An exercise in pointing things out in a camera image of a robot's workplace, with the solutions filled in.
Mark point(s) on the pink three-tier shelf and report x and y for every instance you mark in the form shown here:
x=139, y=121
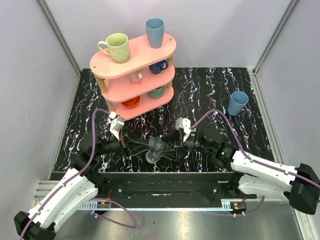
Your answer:
x=141, y=84

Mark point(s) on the blue tumbler on shelf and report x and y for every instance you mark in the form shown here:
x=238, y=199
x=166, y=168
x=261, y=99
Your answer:
x=155, y=32

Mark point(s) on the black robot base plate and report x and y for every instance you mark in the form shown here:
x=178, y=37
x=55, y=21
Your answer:
x=210, y=185

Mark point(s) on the teal speckled cup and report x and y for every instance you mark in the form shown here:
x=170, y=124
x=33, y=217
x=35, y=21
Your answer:
x=157, y=93

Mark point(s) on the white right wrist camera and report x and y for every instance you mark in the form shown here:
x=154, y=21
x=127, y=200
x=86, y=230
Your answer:
x=183, y=124

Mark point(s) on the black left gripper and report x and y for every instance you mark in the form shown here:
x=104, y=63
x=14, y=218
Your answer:
x=126, y=144

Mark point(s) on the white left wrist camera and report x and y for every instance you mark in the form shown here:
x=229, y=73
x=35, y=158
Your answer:
x=117, y=122

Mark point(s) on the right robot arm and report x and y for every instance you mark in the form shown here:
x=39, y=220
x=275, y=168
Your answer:
x=298, y=186

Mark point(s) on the dark blue mug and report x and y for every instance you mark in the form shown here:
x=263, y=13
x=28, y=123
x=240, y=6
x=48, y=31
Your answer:
x=158, y=67

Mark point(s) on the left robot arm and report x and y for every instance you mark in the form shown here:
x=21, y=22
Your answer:
x=35, y=225

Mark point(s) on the orange bowl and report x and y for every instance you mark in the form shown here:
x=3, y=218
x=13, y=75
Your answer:
x=131, y=103

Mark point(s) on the blue tumbler on table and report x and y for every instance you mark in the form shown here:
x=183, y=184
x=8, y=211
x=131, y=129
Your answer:
x=237, y=102

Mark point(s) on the pink mug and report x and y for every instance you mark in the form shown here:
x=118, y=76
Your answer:
x=136, y=77

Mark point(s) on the green mug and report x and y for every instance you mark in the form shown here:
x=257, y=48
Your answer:
x=117, y=47

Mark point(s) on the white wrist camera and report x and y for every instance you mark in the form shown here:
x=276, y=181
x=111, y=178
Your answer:
x=117, y=122
x=183, y=124

